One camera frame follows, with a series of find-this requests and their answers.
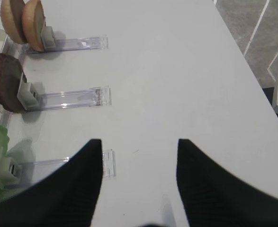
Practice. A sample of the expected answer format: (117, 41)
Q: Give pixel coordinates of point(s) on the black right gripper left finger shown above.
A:
(66, 198)

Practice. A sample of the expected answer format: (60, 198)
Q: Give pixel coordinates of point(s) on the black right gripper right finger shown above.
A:
(213, 197)

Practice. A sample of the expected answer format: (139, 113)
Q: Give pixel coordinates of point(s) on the upright brown meat patty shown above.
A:
(10, 77)

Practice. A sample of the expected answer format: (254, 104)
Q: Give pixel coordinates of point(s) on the bun half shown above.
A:
(33, 20)
(11, 18)

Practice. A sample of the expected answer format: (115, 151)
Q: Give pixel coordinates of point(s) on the top bun half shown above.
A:
(11, 18)

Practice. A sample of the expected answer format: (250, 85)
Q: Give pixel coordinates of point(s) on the clear pusher rail for lettuce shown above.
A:
(30, 173)

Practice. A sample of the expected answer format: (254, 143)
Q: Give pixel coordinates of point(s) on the clear pusher rail for patty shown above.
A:
(29, 100)

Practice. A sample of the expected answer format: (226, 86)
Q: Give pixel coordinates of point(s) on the clear pusher rail for buns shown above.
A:
(52, 44)

